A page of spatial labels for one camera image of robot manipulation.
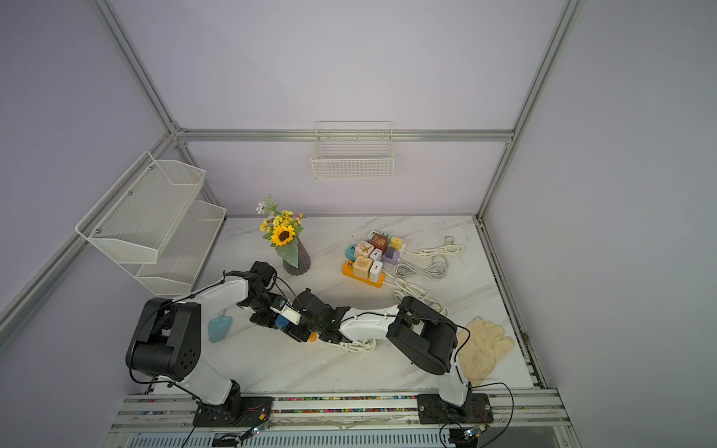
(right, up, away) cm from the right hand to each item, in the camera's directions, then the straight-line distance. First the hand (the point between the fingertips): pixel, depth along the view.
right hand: (292, 320), depth 86 cm
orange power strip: (+17, +15, +15) cm, 27 cm away
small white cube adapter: (+27, +20, +12) cm, 36 cm away
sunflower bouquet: (-2, +29, -4) cm, 29 cm away
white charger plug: (+26, +15, +8) cm, 31 cm away
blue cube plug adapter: (0, +3, -11) cm, 11 cm away
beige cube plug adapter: (+22, +16, +9) cm, 28 cm away
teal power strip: (+17, +21, +20) cm, 33 cm away
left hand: (-4, -1, +5) cm, 6 cm away
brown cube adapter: (+28, +25, +15) cm, 41 cm away
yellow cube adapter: (+35, +24, +18) cm, 46 cm away
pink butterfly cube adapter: (+23, +22, +12) cm, 34 cm away
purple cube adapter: (+33, +19, +18) cm, 42 cm away
